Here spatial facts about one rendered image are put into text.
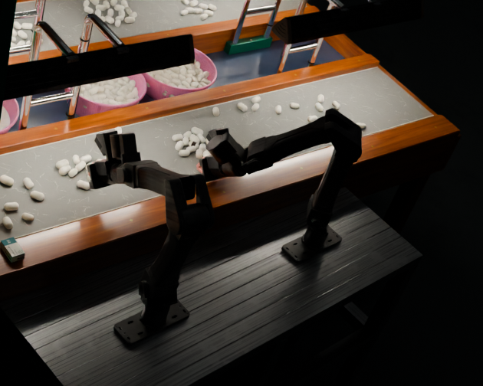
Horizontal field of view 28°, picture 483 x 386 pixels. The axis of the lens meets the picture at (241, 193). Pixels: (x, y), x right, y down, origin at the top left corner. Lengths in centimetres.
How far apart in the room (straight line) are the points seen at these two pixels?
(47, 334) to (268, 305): 60
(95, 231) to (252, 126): 77
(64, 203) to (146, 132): 42
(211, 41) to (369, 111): 60
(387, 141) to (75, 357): 134
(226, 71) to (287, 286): 100
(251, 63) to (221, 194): 87
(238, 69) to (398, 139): 63
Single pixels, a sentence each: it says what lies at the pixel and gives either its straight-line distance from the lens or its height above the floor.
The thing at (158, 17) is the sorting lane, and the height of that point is 74.
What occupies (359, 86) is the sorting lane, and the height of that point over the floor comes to 74.
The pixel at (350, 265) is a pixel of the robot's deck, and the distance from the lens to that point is 279.
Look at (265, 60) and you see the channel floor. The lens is 351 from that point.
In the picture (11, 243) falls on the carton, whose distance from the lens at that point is 239.
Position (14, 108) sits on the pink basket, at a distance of 284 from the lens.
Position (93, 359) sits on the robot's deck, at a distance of 233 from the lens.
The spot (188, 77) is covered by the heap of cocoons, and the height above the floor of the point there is 74.
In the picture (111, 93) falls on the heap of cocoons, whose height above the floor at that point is 73.
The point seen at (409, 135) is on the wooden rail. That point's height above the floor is 76.
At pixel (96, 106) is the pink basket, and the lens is 292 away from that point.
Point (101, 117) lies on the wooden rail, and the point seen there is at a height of 76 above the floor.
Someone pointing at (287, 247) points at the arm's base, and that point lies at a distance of 274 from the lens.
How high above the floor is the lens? 247
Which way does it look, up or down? 39 degrees down
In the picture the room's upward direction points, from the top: 20 degrees clockwise
